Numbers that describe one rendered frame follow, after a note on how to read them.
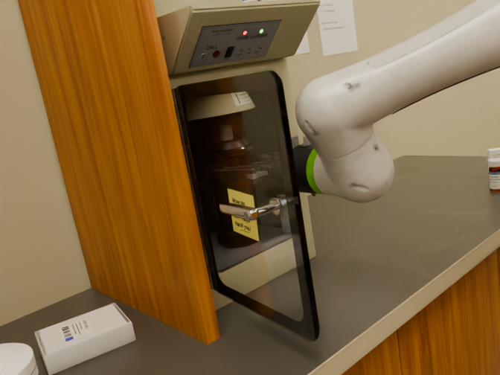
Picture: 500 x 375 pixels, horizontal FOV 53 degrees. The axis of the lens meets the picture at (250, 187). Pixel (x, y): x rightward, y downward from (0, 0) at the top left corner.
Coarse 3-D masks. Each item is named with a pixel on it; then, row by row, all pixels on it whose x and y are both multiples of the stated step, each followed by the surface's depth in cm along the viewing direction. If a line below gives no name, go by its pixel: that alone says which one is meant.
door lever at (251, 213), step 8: (272, 200) 72; (224, 208) 75; (232, 208) 73; (240, 208) 72; (248, 208) 71; (256, 208) 70; (264, 208) 71; (272, 208) 71; (280, 208) 71; (240, 216) 72; (248, 216) 69; (256, 216) 70
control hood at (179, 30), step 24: (288, 0) 94; (312, 0) 98; (168, 24) 85; (192, 24) 82; (216, 24) 86; (288, 24) 98; (168, 48) 87; (192, 48) 87; (288, 48) 105; (168, 72) 89
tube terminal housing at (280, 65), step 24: (168, 0) 90; (192, 0) 93; (216, 0) 97; (240, 0) 101; (192, 72) 94; (216, 72) 98; (240, 72) 102; (288, 72) 111; (288, 96) 111; (312, 240) 120
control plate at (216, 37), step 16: (208, 32) 86; (224, 32) 88; (240, 32) 91; (256, 32) 94; (272, 32) 97; (208, 48) 89; (224, 48) 92; (256, 48) 98; (192, 64) 90; (208, 64) 92
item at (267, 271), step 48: (192, 96) 85; (240, 96) 73; (192, 144) 90; (240, 144) 76; (288, 144) 67; (288, 192) 69; (240, 240) 84; (288, 240) 72; (240, 288) 89; (288, 288) 76
